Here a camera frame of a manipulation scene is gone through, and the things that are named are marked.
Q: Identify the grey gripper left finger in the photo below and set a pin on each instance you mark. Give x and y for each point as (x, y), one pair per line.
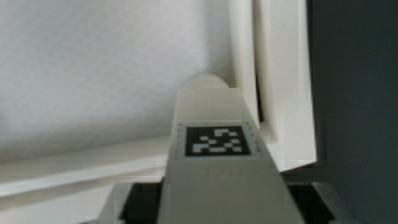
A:
(132, 204)

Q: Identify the white desk top tray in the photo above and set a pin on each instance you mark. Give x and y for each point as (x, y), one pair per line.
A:
(96, 57)

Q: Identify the white obstacle bar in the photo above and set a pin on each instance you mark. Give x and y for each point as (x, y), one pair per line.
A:
(285, 81)
(82, 203)

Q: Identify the white right obstacle bar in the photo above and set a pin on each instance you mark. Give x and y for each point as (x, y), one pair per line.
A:
(285, 81)

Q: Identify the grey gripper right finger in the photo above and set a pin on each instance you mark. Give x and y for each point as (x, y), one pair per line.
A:
(320, 203)

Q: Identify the white front obstacle bar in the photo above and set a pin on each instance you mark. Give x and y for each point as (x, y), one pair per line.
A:
(82, 203)

